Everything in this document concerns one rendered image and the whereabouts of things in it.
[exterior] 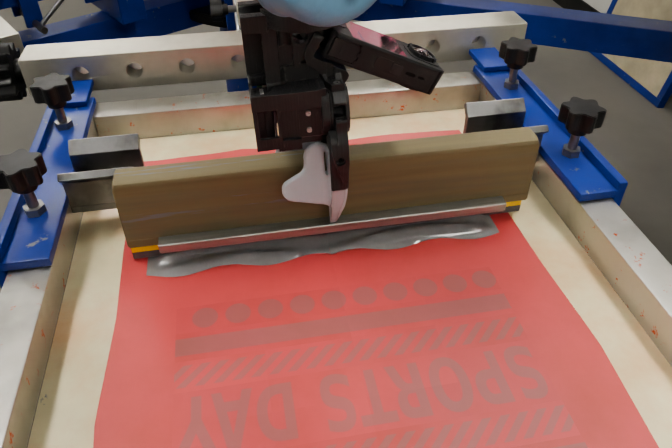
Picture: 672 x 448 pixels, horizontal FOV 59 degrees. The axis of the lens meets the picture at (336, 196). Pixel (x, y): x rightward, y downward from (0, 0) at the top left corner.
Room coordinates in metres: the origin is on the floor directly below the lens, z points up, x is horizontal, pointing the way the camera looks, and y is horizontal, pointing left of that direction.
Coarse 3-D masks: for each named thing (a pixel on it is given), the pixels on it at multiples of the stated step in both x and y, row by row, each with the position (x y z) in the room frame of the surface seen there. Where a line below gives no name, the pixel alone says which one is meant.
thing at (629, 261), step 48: (192, 96) 0.69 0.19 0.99; (240, 96) 0.69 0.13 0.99; (384, 96) 0.71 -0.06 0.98; (432, 96) 0.72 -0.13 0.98; (480, 96) 0.73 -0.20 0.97; (624, 240) 0.42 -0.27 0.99; (48, 288) 0.36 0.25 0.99; (624, 288) 0.38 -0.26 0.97; (0, 336) 0.30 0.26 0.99; (48, 336) 0.32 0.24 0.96; (0, 384) 0.26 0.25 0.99; (0, 432) 0.22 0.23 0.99
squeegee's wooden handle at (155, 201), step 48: (384, 144) 0.48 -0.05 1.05; (432, 144) 0.48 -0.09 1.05; (480, 144) 0.48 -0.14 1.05; (528, 144) 0.49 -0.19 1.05; (144, 192) 0.42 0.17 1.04; (192, 192) 0.43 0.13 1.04; (240, 192) 0.44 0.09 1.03; (384, 192) 0.46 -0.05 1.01; (432, 192) 0.47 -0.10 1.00; (480, 192) 0.48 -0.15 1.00; (144, 240) 0.42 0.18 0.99
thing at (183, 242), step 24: (360, 216) 0.45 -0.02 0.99; (384, 216) 0.45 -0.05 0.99; (408, 216) 0.45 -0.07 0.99; (432, 216) 0.46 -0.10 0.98; (456, 216) 0.46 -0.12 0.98; (168, 240) 0.42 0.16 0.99; (192, 240) 0.42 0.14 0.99; (216, 240) 0.42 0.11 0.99; (240, 240) 0.42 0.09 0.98; (264, 240) 0.43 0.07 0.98
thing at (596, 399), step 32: (512, 224) 0.48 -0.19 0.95; (352, 256) 0.43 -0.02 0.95; (384, 256) 0.43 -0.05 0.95; (416, 256) 0.43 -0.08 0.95; (448, 256) 0.43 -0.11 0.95; (480, 256) 0.43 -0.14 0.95; (512, 256) 0.43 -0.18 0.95; (512, 288) 0.39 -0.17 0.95; (544, 288) 0.39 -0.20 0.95; (544, 320) 0.35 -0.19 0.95; (576, 320) 0.35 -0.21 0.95; (544, 352) 0.32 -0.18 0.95; (576, 352) 0.32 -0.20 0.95; (576, 384) 0.28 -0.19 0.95; (608, 384) 0.28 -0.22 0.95; (576, 416) 0.26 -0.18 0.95; (608, 416) 0.26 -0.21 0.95; (640, 416) 0.26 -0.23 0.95
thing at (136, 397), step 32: (160, 160) 0.60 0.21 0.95; (192, 160) 0.60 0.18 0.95; (128, 256) 0.43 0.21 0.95; (320, 256) 0.43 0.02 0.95; (128, 288) 0.39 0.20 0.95; (160, 288) 0.39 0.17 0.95; (192, 288) 0.39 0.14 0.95; (224, 288) 0.39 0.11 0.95; (256, 288) 0.39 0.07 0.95; (288, 288) 0.39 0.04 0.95; (320, 288) 0.39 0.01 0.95; (128, 320) 0.35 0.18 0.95; (160, 320) 0.35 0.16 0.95; (128, 352) 0.32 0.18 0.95; (160, 352) 0.32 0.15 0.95; (128, 384) 0.28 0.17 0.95; (160, 384) 0.28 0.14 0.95; (96, 416) 0.26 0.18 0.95; (128, 416) 0.26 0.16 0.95; (160, 416) 0.26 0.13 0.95
